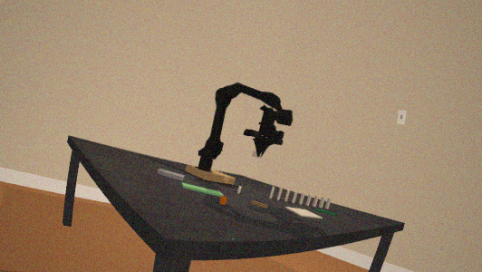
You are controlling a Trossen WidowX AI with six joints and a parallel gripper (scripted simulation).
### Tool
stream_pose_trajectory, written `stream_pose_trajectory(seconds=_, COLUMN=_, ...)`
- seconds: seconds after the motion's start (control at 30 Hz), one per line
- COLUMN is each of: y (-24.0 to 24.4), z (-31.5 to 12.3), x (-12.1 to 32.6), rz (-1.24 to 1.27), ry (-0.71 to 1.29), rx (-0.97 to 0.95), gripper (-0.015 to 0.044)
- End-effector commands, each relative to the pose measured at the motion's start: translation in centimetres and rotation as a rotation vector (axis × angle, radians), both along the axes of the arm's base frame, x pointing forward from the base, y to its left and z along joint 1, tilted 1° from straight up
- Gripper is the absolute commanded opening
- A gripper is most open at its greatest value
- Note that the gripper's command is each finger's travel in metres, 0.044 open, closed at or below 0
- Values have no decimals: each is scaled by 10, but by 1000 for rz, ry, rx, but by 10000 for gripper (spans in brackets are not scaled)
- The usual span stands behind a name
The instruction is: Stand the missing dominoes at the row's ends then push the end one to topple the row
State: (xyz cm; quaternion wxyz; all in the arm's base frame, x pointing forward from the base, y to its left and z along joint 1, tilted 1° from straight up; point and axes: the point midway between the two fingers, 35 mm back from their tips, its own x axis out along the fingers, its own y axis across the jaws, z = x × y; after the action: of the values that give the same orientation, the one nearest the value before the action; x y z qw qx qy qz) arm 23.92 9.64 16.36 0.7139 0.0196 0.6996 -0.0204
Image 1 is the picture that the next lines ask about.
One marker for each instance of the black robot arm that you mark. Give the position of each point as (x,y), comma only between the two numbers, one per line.
(213,145)

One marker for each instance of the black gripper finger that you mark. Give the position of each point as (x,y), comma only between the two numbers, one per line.
(258,145)
(265,146)

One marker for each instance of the green rectangular block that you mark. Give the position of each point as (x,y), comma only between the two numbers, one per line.
(203,190)

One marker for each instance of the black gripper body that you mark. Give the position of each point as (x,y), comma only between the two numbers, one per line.
(258,134)

